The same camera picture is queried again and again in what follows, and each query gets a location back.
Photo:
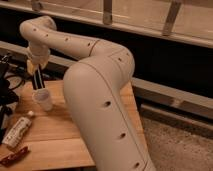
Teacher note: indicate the black tripod stand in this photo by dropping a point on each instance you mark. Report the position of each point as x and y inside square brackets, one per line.
[7, 96]

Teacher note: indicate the white tube with label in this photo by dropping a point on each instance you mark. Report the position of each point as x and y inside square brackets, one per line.
[16, 133]

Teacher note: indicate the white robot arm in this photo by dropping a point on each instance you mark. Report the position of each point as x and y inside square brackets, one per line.
[91, 88]

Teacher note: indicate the metal rail frame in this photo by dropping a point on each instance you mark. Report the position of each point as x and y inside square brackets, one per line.
[187, 21]

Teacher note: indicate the red brown wrapped bar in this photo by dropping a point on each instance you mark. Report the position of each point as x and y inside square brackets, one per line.
[10, 159]

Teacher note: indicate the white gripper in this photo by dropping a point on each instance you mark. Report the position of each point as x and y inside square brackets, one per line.
[34, 63]

